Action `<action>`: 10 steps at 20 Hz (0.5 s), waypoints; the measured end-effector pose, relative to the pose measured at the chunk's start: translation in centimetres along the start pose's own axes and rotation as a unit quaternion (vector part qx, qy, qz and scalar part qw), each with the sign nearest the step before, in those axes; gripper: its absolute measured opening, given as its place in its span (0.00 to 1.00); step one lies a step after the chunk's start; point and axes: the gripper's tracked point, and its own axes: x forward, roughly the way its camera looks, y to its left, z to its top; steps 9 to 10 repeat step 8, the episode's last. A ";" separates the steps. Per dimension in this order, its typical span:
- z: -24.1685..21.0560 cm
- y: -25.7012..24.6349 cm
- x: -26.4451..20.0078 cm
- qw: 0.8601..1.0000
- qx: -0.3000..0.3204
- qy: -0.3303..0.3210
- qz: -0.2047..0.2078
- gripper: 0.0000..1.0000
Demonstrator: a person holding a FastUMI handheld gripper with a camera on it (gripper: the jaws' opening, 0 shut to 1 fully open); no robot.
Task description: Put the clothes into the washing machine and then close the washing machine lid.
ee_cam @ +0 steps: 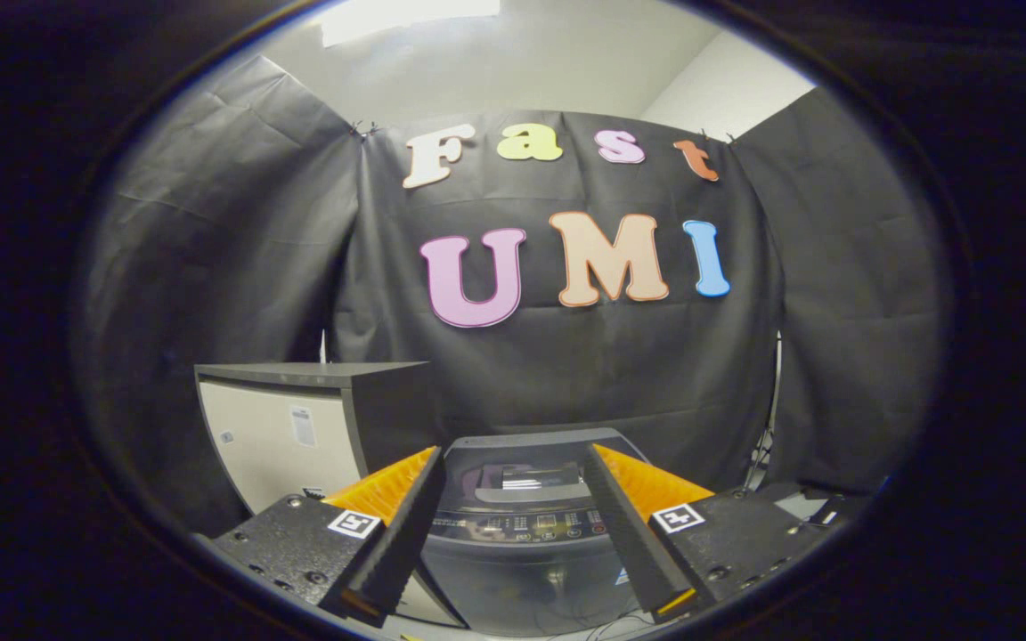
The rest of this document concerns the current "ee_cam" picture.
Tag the grey and white cabinet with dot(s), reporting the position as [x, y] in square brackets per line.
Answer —
[264, 436]

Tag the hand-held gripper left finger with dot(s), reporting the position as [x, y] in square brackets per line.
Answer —
[406, 534]

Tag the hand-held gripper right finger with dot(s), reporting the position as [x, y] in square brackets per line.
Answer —
[629, 534]

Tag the black box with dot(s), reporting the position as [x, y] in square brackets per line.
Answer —
[842, 509]

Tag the black backdrop cloth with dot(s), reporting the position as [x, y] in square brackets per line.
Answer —
[566, 365]

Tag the grey top-load washing machine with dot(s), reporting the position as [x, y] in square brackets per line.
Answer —
[522, 579]

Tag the thin black stand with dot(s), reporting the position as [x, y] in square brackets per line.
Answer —
[771, 401]

